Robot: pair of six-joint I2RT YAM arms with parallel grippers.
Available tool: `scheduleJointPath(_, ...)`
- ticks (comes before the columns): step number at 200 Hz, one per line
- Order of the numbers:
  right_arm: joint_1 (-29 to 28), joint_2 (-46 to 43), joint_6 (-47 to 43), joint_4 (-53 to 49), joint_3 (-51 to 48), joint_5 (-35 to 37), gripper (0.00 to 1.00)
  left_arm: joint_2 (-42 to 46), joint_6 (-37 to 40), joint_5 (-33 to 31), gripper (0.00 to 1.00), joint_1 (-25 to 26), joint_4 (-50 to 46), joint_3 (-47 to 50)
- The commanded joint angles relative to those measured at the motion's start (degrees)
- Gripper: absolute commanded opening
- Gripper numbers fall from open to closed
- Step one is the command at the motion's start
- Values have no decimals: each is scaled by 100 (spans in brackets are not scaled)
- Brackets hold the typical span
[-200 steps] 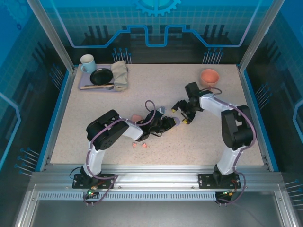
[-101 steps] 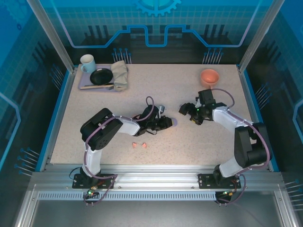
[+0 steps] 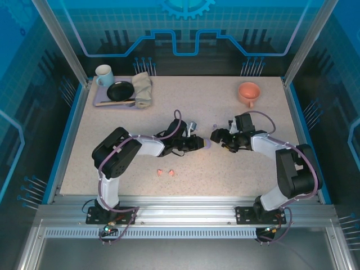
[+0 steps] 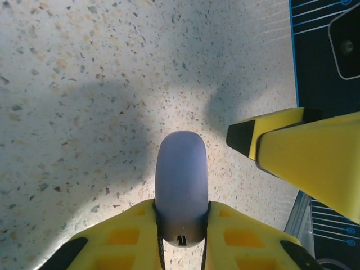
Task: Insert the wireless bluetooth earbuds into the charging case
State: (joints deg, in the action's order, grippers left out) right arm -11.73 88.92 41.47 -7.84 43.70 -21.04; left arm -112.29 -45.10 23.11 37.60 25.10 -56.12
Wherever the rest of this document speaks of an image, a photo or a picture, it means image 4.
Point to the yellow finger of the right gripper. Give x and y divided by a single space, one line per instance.
242 137
315 163

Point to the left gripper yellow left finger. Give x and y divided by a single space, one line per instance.
118 242

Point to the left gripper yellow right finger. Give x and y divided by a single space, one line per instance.
247 244

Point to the lavender earbud charging case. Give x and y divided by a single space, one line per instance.
182 180

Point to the aluminium table side rail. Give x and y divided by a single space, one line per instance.
299 216

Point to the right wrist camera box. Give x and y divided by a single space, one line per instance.
347 56

